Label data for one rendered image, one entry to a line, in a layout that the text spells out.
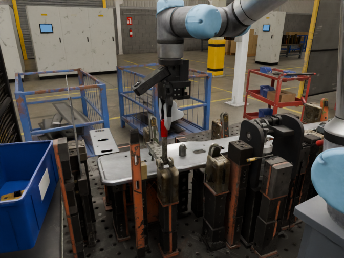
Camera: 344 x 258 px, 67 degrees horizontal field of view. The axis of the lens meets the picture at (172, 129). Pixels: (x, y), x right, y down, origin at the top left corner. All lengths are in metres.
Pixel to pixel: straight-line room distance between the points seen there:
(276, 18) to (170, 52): 10.76
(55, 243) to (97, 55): 8.42
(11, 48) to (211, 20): 8.08
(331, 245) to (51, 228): 0.63
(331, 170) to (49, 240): 0.59
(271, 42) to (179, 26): 10.85
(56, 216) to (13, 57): 7.96
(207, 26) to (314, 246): 0.55
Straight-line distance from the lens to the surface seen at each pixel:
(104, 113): 2.79
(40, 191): 0.73
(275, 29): 11.46
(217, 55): 8.34
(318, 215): 0.67
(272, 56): 11.52
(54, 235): 0.71
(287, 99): 3.64
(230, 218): 1.02
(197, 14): 0.64
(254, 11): 0.71
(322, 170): 0.47
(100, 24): 8.96
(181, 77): 0.78
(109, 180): 0.91
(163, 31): 0.74
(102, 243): 1.13
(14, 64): 8.62
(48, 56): 8.68
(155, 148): 0.94
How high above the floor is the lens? 1.48
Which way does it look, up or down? 22 degrees down
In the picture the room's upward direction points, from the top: straight up
